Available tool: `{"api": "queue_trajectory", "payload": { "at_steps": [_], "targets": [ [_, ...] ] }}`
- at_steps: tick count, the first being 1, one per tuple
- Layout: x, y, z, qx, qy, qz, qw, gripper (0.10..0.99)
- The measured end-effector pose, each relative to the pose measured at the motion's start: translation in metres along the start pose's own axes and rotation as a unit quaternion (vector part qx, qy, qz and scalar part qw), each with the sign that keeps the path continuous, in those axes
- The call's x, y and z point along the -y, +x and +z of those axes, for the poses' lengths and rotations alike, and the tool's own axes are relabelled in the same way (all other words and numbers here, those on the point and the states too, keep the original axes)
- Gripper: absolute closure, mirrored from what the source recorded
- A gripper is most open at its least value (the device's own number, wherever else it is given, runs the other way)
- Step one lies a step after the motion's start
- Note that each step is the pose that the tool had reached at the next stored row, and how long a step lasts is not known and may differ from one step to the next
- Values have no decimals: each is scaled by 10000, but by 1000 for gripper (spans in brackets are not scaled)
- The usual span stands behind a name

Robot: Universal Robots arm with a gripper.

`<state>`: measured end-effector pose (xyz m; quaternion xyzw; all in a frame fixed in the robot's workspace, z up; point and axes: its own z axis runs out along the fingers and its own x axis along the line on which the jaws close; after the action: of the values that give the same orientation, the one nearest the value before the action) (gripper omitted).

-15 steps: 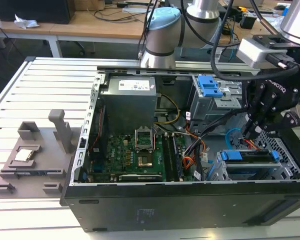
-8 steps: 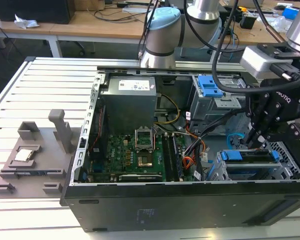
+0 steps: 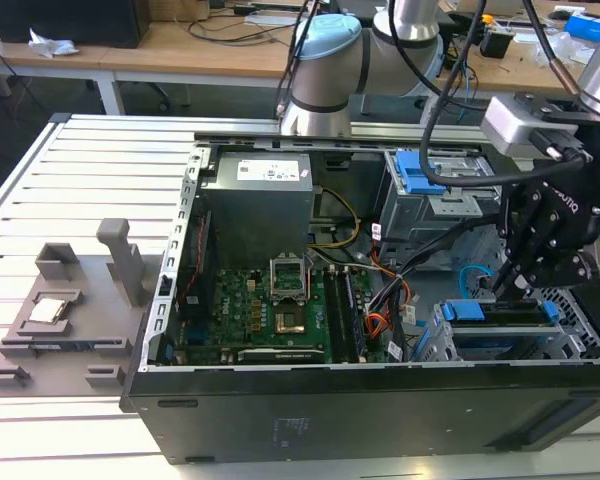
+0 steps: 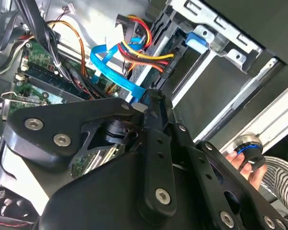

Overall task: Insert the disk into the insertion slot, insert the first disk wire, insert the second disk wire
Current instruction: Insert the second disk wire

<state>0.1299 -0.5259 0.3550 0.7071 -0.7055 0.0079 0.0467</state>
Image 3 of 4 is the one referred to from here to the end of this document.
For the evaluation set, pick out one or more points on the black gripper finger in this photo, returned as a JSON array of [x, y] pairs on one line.
[[565, 267], [525, 235]]

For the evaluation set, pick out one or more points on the hard disk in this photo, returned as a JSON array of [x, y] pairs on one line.
[[500, 312]]

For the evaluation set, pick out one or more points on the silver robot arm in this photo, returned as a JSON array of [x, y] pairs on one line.
[[325, 75]]

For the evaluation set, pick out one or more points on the metal disk bay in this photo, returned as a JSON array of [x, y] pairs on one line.
[[505, 340]]

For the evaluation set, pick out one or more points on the black RAM slot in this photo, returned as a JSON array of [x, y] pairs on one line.
[[344, 320], [331, 315]]

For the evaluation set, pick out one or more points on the metal drive cage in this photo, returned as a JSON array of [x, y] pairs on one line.
[[415, 215]]

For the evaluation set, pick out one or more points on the blue box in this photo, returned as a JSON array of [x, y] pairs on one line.
[[587, 25]]

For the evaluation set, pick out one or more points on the metal locking lever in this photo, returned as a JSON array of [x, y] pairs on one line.
[[308, 280]]

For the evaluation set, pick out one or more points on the CPU socket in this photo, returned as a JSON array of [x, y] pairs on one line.
[[289, 322]]

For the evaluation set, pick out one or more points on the black open PC case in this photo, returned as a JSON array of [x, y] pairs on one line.
[[330, 415]]

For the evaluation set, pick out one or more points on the grey power supply unit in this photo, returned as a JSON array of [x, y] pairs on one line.
[[260, 210]]

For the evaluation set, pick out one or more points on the black graphics card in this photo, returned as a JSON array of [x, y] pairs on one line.
[[280, 356]]

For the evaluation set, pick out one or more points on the green motherboard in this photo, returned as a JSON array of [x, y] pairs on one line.
[[240, 310]]

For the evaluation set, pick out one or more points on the black case fan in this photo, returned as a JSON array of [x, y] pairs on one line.
[[200, 255]]

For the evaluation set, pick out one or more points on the wooden desk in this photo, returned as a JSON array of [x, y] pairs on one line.
[[180, 55]]

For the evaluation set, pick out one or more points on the grey parts rack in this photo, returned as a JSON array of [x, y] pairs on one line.
[[80, 310]]

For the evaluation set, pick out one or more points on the silver CPU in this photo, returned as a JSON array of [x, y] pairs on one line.
[[50, 310]]

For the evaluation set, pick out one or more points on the black computer box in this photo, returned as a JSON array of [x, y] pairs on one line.
[[65, 20]]

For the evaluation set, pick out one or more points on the crumpled white paper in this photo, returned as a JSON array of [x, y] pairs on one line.
[[50, 45]]

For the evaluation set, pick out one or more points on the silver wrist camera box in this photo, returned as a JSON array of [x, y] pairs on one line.
[[510, 125]]

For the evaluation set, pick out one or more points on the blue plastic drive bracket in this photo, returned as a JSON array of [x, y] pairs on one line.
[[410, 172]]

